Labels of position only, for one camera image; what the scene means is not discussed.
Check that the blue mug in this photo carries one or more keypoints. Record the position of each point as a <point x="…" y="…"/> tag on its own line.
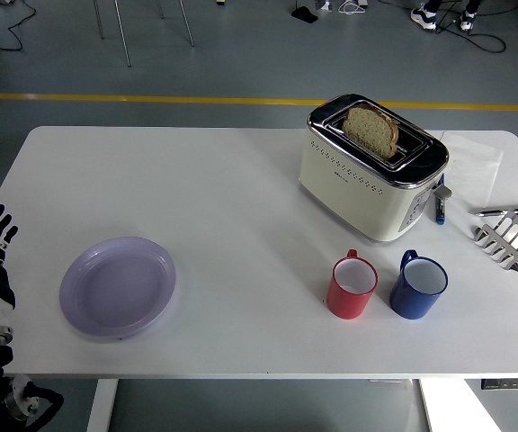
<point x="409" y="303"/>

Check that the black table control panel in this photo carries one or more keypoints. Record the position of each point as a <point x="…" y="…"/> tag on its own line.
<point x="511" y="384"/>

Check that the cream chrome toaster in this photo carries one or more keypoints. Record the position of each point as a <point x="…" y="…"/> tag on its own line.
<point x="353" y="198"/>

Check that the small grey floor device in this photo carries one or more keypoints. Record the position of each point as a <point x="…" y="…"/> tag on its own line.
<point x="323" y="4"/>

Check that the yellow floor tape line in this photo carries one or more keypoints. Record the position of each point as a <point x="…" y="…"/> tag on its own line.
<point x="151" y="98"/>

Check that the purple plate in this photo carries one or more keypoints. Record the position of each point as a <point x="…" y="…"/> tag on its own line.
<point x="117" y="288"/>

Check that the black floor pedal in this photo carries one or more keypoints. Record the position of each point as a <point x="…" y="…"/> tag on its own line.
<point x="305" y="14"/>

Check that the red mug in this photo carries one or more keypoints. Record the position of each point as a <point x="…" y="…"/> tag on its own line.
<point x="346" y="303"/>

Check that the black silver pen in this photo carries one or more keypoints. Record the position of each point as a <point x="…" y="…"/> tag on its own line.
<point x="506" y="211"/>

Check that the blue marker pen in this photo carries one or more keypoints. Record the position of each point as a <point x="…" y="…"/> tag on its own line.
<point x="440" y="213"/>

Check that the white table leg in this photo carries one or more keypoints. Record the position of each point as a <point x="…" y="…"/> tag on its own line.
<point x="424" y="405"/>
<point x="101" y="405"/>

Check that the white paper sheet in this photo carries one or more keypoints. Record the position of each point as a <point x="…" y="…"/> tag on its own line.
<point x="472" y="166"/>

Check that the brown bread slice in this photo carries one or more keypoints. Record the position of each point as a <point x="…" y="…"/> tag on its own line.
<point x="369" y="130"/>

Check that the metal chair legs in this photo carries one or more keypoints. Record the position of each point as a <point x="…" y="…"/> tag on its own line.
<point x="124" y="45"/>

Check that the person's white black shoe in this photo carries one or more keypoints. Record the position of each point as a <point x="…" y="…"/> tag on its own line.
<point x="467" y="21"/>
<point x="423" y="17"/>

